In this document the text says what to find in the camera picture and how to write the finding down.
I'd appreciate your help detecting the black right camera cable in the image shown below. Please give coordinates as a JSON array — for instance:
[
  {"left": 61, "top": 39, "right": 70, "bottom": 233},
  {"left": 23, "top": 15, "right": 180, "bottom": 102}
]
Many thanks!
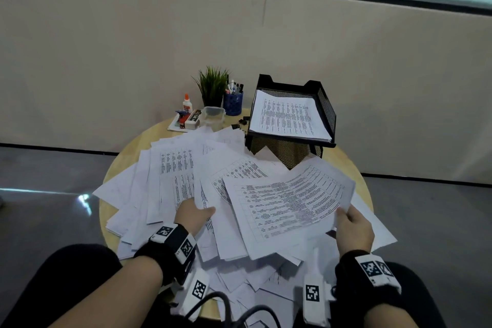
[{"left": 234, "top": 304, "right": 283, "bottom": 328}]

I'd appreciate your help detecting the black mesh paper tray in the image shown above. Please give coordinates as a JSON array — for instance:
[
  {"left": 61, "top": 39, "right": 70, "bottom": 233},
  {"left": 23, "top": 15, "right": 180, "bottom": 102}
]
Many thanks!
[{"left": 244, "top": 74, "right": 337, "bottom": 170}]

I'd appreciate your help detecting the pile of printed papers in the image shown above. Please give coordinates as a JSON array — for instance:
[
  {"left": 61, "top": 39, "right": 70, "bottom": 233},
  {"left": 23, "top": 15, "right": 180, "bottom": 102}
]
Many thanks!
[{"left": 93, "top": 126, "right": 399, "bottom": 328}]

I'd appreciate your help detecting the black camera cable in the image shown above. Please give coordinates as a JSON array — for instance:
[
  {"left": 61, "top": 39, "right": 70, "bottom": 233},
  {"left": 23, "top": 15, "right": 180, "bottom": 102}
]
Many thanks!
[
  {"left": 234, "top": 304, "right": 283, "bottom": 328},
  {"left": 196, "top": 292, "right": 233, "bottom": 328}
]

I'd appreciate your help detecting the blue mesh pen holder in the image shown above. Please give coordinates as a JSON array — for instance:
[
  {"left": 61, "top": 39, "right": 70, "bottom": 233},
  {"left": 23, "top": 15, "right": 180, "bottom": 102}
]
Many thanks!
[{"left": 222, "top": 92, "right": 244, "bottom": 116}]

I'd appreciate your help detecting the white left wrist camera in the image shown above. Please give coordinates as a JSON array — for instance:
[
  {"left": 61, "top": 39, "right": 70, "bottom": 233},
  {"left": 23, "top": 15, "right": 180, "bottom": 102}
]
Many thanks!
[{"left": 176, "top": 268, "right": 211, "bottom": 321}]

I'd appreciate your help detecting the round wooden table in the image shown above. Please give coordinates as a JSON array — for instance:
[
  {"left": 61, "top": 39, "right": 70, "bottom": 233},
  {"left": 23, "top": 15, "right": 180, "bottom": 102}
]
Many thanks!
[{"left": 99, "top": 108, "right": 374, "bottom": 321}]

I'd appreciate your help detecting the person's right hand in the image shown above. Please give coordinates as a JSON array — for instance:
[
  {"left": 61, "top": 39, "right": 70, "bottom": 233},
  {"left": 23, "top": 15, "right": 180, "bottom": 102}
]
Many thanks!
[{"left": 334, "top": 205, "right": 376, "bottom": 259}]

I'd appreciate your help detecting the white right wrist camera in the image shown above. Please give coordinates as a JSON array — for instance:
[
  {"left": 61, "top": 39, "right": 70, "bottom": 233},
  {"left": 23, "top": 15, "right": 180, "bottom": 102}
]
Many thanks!
[{"left": 302, "top": 272, "right": 335, "bottom": 326}]

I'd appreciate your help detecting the black wrist band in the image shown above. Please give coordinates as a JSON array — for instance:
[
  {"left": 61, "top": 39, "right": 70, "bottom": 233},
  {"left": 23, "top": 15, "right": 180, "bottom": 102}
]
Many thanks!
[
  {"left": 133, "top": 222, "right": 197, "bottom": 286},
  {"left": 334, "top": 250, "right": 404, "bottom": 311}
]

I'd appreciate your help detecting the heap of black binder clips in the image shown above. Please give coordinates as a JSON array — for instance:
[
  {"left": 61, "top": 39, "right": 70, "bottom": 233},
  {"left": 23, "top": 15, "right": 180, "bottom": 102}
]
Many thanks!
[{"left": 230, "top": 116, "right": 251, "bottom": 132}]

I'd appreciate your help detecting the person's left forearm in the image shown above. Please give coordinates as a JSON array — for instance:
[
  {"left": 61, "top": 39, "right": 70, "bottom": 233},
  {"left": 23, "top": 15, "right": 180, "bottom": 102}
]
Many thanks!
[{"left": 50, "top": 255, "right": 164, "bottom": 328}]

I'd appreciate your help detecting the white box black label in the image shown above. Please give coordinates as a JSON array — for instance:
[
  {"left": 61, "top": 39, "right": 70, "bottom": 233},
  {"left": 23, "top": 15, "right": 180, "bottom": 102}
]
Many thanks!
[{"left": 184, "top": 109, "right": 202, "bottom": 131}]

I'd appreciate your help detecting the black left wrist band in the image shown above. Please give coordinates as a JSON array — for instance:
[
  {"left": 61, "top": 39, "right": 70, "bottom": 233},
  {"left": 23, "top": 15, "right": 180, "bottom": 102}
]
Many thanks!
[{"left": 133, "top": 222, "right": 197, "bottom": 286}]

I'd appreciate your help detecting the white tray with stapler items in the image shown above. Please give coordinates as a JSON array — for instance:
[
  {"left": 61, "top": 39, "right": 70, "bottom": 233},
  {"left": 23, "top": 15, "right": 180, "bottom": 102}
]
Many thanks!
[{"left": 167, "top": 112, "right": 200, "bottom": 133}]

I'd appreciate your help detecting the black right wrist band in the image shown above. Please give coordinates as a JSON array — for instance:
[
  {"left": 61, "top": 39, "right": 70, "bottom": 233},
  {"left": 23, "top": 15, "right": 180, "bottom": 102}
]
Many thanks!
[{"left": 334, "top": 250, "right": 404, "bottom": 311}]

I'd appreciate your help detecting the person's right forearm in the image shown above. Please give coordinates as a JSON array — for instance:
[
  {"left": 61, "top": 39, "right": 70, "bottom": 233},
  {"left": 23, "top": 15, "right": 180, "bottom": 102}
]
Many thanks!
[{"left": 363, "top": 302, "right": 420, "bottom": 328}]

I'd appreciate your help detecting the black left camera cable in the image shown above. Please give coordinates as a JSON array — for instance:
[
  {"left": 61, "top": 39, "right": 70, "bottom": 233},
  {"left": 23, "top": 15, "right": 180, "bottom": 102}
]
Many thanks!
[{"left": 196, "top": 292, "right": 233, "bottom": 328}]

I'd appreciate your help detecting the bunch of marker pens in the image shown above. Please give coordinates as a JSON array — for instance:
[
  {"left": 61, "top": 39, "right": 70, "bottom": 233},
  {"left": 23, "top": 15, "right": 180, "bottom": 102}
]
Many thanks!
[{"left": 224, "top": 77, "right": 245, "bottom": 96}]

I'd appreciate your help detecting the clear plastic box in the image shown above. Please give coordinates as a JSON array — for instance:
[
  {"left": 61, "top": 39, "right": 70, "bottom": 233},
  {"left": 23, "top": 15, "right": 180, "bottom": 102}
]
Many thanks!
[{"left": 199, "top": 106, "right": 227, "bottom": 129}]

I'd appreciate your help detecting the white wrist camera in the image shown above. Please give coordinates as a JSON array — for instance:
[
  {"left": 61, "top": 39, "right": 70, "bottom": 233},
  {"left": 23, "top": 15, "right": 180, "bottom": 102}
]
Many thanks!
[
  {"left": 302, "top": 272, "right": 335, "bottom": 326},
  {"left": 176, "top": 268, "right": 211, "bottom": 321}
]

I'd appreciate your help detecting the person's left hand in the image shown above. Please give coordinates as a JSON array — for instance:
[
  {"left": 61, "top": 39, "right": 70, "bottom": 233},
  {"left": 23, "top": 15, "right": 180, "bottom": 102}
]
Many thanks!
[{"left": 175, "top": 197, "right": 217, "bottom": 238}]

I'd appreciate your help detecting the green potted plant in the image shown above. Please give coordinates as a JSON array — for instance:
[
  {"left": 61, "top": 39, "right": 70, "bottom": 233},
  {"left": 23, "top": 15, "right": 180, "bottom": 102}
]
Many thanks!
[{"left": 192, "top": 66, "right": 231, "bottom": 108}]

